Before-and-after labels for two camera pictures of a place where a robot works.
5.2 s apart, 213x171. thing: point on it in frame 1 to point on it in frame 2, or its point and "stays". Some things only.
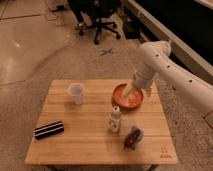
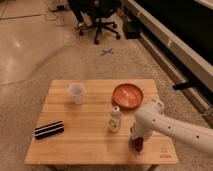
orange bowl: [132, 99] stays
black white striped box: [49, 129] stays
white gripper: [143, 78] to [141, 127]
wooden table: [100, 122] stays
